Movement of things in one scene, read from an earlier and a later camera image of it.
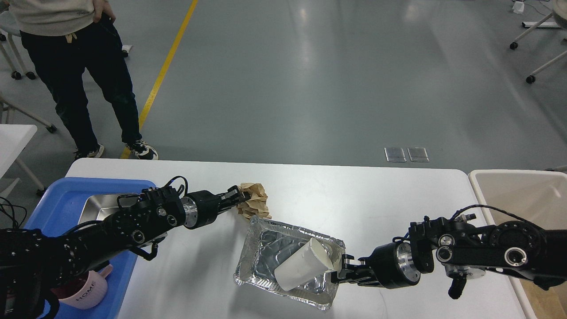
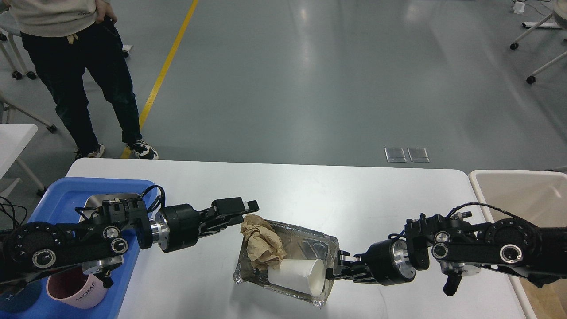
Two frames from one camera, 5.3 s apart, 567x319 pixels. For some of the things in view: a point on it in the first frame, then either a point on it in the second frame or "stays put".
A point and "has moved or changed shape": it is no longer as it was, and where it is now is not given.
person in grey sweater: x=64 y=38 stays put
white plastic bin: x=538 y=196 stays put
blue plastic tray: x=60 y=207 stays put
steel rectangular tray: x=96 y=207 stays put
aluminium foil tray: x=268 y=244 has moved or changed shape
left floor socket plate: x=395 y=154 stays put
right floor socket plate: x=418 y=154 stays put
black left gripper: x=201 y=208 → x=180 y=227
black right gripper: x=392 y=264 stays put
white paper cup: x=310 y=261 has moved or changed shape
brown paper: x=257 y=205 → x=265 y=248
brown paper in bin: x=549 y=304 stays put
